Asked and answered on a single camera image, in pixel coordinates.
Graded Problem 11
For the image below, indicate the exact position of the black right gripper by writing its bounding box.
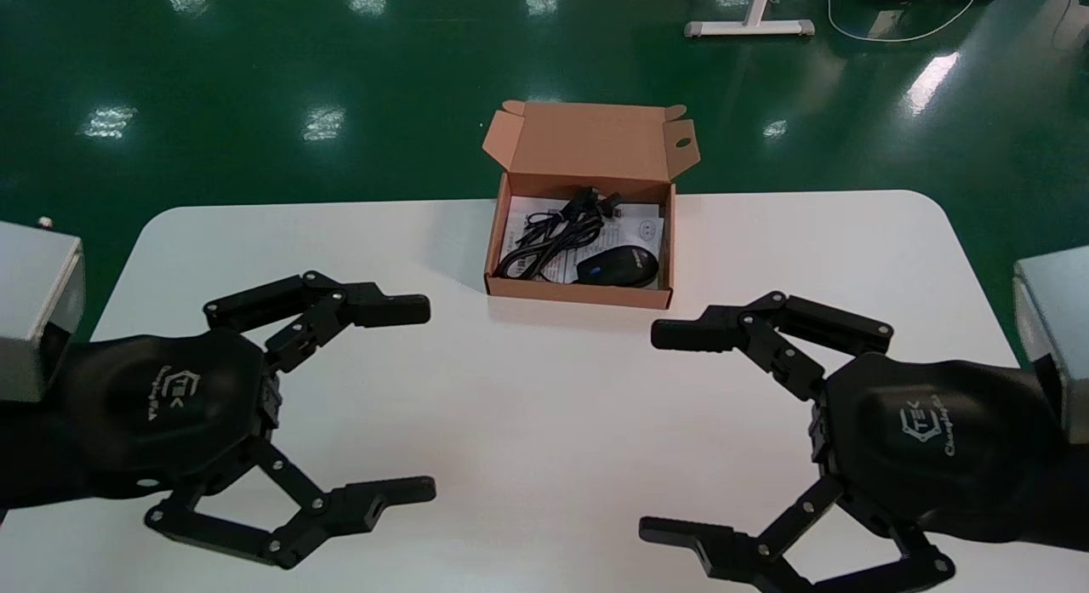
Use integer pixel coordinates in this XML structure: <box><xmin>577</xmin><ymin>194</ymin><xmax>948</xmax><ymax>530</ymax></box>
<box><xmin>638</xmin><ymin>352</ymin><xmax>1066</xmax><ymax>593</ymax></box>

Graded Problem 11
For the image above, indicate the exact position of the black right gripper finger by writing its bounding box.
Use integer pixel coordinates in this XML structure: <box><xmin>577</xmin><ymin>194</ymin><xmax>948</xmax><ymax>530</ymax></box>
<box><xmin>650</xmin><ymin>291</ymin><xmax>895</xmax><ymax>402</ymax></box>

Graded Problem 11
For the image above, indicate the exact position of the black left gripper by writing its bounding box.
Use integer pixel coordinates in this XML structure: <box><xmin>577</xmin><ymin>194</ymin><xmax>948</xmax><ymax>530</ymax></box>
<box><xmin>58</xmin><ymin>271</ymin><xmax>438</xmax><ymax>571</ymax></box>

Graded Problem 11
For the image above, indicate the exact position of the black wired computer mouse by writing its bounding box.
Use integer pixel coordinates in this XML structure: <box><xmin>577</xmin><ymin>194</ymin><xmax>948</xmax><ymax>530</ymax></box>
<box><xmin>576</xmin><ymin>245</ymin><xmax>664</xmax><ymax>289</ymax></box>

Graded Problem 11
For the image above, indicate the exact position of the black power cord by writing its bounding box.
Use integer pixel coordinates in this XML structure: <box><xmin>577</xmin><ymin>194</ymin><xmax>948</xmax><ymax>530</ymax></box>
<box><xmin>493</xmin><ymin>187</ymin><xmax>623</xmax><ymax>282</ymax></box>

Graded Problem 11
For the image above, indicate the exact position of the brown cardboard storage box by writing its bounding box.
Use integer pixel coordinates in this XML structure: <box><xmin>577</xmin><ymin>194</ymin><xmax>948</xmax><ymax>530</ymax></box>
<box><xmin>482</xmin><ymin>100</ymin><xmax>703</xmax><ymax>311</ymax></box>

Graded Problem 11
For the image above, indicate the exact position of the white printed paper sheet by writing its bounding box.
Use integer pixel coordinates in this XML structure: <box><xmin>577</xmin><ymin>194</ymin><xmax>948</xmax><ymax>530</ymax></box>
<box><xmin>557</xmin><ymin>202</ymin><xmax>664</xmax><ymax>286</ymax></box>

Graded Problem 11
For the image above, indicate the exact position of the white instruction booklet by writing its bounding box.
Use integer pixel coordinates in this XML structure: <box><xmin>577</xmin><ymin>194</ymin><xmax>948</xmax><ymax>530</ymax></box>
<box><xmin>498</xmin><ymin>197</ymin><xmax>579</xmax><ymax>283</ymax></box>

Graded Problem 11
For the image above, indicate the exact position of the white metal stand foot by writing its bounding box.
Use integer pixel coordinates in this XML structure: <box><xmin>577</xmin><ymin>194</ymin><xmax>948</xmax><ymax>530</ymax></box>
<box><xmin>684</xmin><ymin>0</ymin><xmax>815</xmax><ymax>39</ymax></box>

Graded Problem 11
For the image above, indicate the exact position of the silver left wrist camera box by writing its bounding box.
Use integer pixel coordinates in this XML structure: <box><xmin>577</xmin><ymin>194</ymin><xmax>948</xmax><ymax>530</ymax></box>
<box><xmin>0</xmin><ymin>220</ymin><xmax>87</xmax><ymax>405</ymax></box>

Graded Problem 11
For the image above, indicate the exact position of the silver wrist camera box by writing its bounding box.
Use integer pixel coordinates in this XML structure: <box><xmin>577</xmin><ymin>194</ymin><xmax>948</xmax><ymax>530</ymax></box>
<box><xmin>0</xmin><ymin>220</ymin><xmax>87</xmax><ymax>405</ymax></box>
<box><xmin>1012</xmin><ymin>246</ymin><xmax>1089</xmax><ymax>447</ymax></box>

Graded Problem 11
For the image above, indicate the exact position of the white floor cable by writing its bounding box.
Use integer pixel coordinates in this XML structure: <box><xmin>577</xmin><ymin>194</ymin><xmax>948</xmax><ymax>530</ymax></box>
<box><xmin>812</xmin><ymin>0</ymin><xmax>988</xmax><ymax>44</ymax></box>

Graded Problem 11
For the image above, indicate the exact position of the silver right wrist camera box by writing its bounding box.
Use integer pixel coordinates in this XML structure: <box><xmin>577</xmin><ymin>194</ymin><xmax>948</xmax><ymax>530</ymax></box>
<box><xmin>1012</xmin><ymin>246</ymin><xmax>1089</xmax><ymax>447</ymax></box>

